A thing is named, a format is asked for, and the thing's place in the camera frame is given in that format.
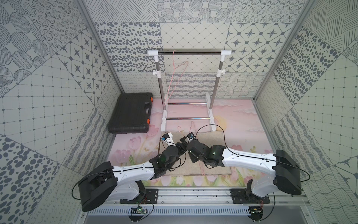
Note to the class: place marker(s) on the right controller board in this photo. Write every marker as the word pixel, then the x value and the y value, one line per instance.
pixel 256 213

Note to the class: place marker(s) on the white steel clothes rack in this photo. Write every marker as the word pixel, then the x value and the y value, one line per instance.
pixel 177 82

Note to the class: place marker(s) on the green circuit board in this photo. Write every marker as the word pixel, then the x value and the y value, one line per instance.
pixel 138 210

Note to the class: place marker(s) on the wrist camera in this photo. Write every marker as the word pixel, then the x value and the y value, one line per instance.
pixel 190 136
pixel 167 138

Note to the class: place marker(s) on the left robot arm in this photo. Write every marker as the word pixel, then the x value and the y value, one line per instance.
pixel 125 183

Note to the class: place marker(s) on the aluminium mounting rail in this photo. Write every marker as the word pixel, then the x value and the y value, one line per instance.
pixel 219 196

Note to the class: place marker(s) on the black plastic tool case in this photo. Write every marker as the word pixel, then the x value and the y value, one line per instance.
pixel 132 113

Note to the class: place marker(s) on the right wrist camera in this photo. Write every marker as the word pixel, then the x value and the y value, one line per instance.
pixel 190 136

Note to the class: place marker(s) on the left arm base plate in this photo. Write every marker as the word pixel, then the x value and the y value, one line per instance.
pixel 150 196

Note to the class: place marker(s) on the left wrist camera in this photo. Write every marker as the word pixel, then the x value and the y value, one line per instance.
pixel 167 138

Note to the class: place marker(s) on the beige fuzzy scarf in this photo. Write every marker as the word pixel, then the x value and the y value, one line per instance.
pixel 210 139

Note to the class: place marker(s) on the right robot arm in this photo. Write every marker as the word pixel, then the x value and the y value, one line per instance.
pixel 282 171

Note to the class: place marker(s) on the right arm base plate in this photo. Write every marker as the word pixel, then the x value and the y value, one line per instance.
pixel 239 196

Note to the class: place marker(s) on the floral pink table mat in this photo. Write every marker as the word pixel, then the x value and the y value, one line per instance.
pixel 237 119

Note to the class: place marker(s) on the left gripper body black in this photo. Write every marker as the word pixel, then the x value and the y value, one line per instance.
pixel 181 146

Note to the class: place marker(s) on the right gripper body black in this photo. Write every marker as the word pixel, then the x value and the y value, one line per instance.
pixel 194 159

